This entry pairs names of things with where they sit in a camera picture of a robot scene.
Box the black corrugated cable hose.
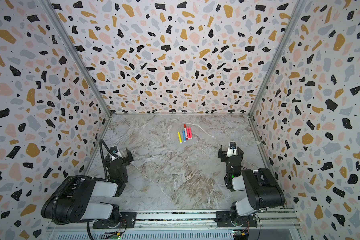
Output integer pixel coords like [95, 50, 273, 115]
[50, 139, 118, 240]

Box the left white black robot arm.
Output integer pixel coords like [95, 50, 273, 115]
[41, 147, 134, 228]

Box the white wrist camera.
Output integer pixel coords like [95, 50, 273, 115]
[110, 146, 123, 158]
[226, 142, 238, 158]

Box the yellow highlighter pen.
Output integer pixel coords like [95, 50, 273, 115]
[178, 132, 183, 144]

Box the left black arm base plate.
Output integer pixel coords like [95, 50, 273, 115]
[93, 212, 137, 231]

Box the white pen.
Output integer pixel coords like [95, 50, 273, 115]
[184, 128, 188, 141]

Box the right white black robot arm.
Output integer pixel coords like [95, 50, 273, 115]
[218, 142, 285, 226]

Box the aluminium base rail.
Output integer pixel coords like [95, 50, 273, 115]
[45, 208, 305, 240]

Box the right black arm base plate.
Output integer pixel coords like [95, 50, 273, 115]
[215, 211, 258, 228]

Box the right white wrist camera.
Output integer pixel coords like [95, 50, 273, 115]
[226, 142, 238, 158]

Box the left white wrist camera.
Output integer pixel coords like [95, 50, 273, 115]
[110, 146, 123, 158]

